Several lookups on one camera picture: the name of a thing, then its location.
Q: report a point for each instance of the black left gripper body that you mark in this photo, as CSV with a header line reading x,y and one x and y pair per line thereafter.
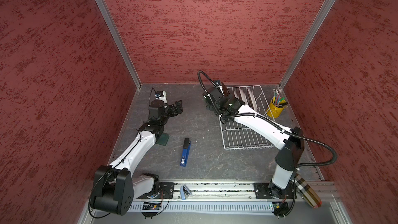
x,y
171,112

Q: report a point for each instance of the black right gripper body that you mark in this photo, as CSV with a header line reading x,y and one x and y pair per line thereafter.
x,y
212,107

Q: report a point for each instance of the dark square plate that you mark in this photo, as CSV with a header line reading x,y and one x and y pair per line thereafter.
x,y
224,89

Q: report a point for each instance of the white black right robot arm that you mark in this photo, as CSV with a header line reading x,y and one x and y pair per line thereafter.
x,y
284,139

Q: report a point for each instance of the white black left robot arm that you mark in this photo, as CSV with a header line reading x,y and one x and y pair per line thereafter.
x,y
114,186

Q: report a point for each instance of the green sponge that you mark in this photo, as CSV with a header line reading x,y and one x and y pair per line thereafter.
x,y
163,139

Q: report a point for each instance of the blue black stapler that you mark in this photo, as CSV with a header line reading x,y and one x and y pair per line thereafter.
x,y
185,152

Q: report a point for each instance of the yellow pen cup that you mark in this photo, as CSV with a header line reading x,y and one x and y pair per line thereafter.
x,y
274,110

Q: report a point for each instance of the pens in cup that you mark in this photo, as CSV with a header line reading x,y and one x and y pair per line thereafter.
x,y
278,100

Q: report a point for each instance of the blue white clip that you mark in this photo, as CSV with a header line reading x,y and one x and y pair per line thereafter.
x,y
185,193

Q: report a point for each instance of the plaid patterned roll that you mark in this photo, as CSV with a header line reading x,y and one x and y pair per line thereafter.
x,y
307,192

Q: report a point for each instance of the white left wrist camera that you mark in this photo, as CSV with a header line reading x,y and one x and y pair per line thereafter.
x,y
161,95

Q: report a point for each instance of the white wire dish rack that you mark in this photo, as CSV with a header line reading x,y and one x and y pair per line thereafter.
x,y
238,136

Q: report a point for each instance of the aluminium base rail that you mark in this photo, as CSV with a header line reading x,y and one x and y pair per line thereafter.
x,y
227,197

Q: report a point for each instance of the aluminium right corner post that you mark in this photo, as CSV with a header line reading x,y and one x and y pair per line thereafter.
x,y
315,26

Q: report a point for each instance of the aluminium corner post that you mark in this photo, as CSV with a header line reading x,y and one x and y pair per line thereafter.
x,y
106,14
315,26

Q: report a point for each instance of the aluminium left corner post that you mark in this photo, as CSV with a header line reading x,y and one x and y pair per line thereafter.
x,y
106,14

